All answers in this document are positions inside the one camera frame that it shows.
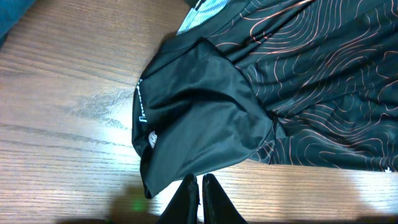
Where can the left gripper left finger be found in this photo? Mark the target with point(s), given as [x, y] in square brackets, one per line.
[183, 206]

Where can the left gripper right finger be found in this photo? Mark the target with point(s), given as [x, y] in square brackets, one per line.
[217, 207]

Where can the black printed cycling jersey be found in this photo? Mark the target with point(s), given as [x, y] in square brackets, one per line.
[303, 83]

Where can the folded navy blue shirt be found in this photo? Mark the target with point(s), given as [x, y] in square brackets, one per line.
[11, 12]

